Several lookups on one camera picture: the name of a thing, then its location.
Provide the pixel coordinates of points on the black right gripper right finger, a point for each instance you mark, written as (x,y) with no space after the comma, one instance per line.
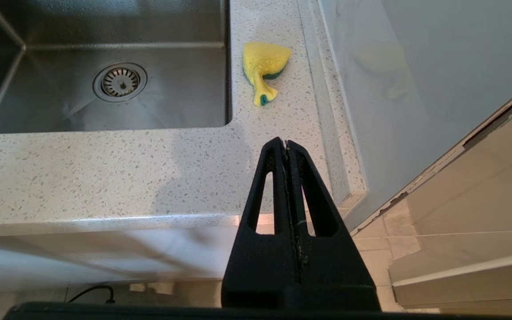
(336,275)

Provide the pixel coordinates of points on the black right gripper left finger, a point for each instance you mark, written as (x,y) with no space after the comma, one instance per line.
(260,266)

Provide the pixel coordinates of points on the stainless steel sink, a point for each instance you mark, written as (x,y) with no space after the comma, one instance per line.
(171,106)

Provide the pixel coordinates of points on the yellow green sponge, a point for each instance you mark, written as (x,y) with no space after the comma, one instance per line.
(265,60)

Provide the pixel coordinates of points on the metal sink drain strainer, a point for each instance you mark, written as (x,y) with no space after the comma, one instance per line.
(120,82)

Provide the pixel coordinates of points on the beige cabinet panel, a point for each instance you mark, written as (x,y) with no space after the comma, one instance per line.
(482,186)

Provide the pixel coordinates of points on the white base cabinet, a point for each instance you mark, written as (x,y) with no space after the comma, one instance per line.
(82,253)

